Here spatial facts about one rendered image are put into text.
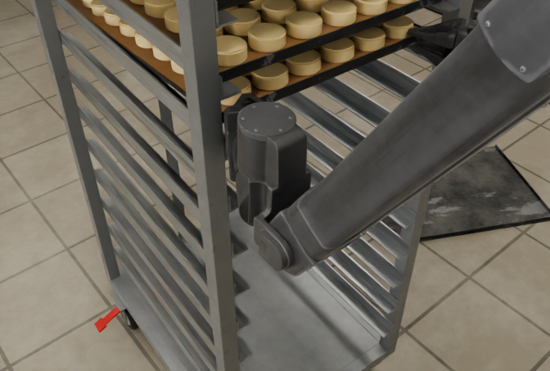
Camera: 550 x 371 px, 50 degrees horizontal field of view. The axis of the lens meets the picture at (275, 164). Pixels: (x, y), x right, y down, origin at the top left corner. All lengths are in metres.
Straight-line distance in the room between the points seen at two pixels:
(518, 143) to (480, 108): 2.18
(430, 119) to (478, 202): 1.79
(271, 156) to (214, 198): 0.23
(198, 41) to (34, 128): 2.01
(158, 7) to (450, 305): 1.29
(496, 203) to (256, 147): 1.69
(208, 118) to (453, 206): 1.52
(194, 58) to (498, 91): 0.38
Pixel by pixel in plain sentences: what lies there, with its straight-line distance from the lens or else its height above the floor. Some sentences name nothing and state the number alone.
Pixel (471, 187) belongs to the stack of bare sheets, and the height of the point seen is 0.02.
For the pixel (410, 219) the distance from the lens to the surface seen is 1.20.
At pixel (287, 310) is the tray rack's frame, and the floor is 0.15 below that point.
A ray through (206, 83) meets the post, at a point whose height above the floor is 1.06.
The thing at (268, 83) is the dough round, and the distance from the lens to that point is 0.79.
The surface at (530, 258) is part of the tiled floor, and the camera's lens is 2.05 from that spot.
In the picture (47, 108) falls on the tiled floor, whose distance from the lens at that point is 2.72.
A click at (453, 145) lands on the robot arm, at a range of 0.37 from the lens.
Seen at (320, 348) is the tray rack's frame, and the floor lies 0.15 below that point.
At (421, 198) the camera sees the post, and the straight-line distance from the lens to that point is 1.15.
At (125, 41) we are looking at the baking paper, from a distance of 0.98.
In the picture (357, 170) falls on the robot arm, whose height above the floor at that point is 1.13.
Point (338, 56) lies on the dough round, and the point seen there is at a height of 1.00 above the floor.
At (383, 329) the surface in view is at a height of 0.23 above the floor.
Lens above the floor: 1.41
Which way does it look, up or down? 39 degrees down
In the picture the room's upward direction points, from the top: straight up
